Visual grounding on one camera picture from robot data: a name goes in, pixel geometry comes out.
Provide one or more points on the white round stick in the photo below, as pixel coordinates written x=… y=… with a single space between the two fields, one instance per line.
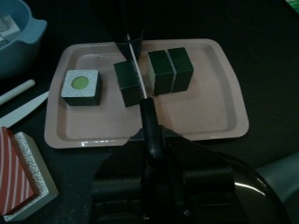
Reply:
x=15 y=92

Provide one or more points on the grey blue rounded object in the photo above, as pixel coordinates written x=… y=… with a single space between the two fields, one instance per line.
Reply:
x=282 y=178

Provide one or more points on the white toy sushi block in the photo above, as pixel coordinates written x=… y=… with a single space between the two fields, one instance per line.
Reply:
x=7 y=27

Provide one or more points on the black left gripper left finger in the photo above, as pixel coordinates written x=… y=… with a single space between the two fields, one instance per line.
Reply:
x=117 y=186

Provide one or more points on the dark green sushi roll slice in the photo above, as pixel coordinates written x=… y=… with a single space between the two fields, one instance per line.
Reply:
x=161 y=73
x=182 y=68
x=128 y=84

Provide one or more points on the sushi roll piece green centre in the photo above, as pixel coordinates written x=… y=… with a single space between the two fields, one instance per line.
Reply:
x=81 y=84

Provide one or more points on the pink plastic tray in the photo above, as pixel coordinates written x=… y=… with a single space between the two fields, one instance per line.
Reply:
x=210 y=116

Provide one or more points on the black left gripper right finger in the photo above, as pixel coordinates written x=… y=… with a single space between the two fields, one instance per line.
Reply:
x=202 y=180

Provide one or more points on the light blue plastic bowl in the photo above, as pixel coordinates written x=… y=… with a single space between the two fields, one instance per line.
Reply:
x=19 y=52

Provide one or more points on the red striped fish slab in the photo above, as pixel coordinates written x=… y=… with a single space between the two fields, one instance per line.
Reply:
x=39 y=180

